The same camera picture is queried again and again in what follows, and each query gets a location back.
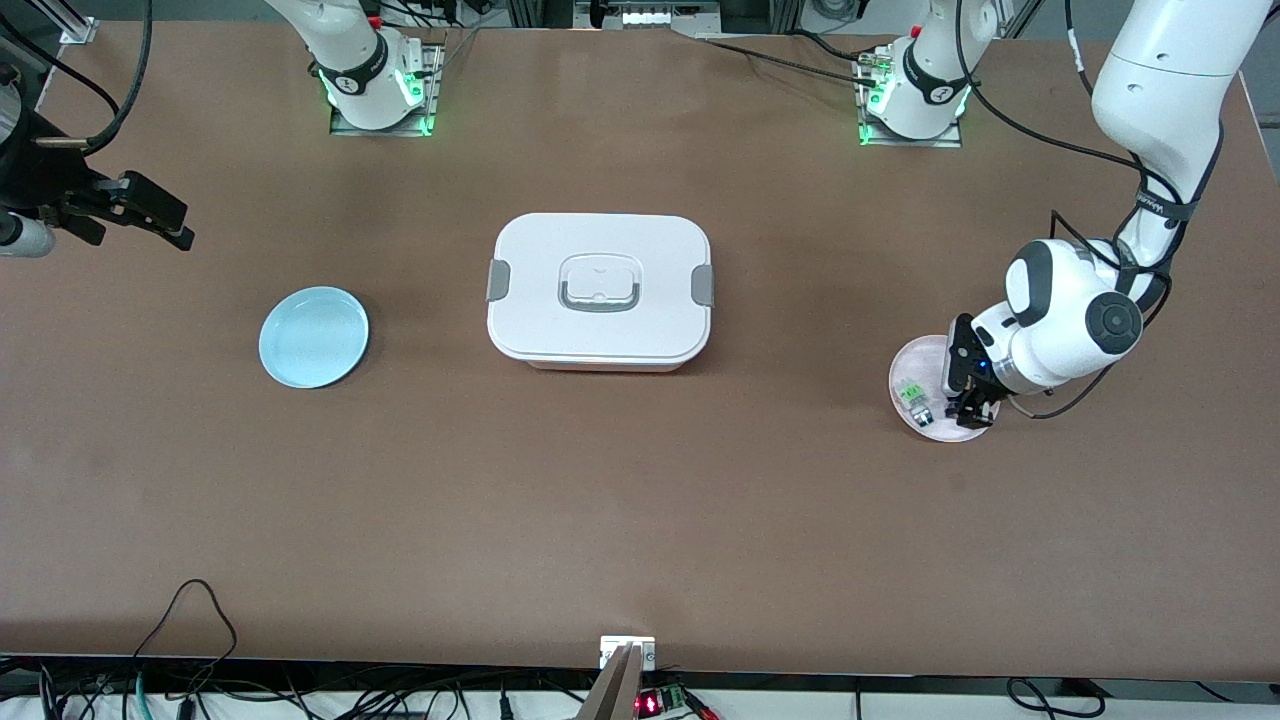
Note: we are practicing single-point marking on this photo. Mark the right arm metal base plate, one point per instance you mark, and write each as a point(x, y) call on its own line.
point(433, 62)

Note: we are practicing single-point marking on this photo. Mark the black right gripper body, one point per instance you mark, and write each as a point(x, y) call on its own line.
point(38, 178)

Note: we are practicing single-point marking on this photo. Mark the green push-button switch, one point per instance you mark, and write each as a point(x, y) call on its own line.
point(915, 402)

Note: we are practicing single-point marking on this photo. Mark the grey camera stand bar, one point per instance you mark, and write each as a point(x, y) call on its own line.
point(615, 690)

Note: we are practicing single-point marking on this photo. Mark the aluminium frame post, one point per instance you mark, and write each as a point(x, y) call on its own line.
point(78, 28)

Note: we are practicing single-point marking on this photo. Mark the grey box with lit panel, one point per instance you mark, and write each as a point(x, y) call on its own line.
point(650, 14)

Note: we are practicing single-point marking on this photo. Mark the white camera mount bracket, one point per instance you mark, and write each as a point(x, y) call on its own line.
point(615, 648)

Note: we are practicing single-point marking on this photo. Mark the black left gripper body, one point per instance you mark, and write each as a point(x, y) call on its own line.
point(963, 365)

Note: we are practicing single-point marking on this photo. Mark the light blue round plate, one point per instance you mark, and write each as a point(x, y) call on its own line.
point(313, 338)

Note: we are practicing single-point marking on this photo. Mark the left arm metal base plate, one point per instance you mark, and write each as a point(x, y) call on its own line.
point(950, 142)

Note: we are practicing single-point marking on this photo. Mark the circuit board with red light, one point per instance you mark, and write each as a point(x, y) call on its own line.
point(662, 700)

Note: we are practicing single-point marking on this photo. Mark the white lidded lunch box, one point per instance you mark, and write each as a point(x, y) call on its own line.
point(600, 335)

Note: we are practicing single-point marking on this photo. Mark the white plate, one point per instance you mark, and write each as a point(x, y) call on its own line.
point(915, 355)

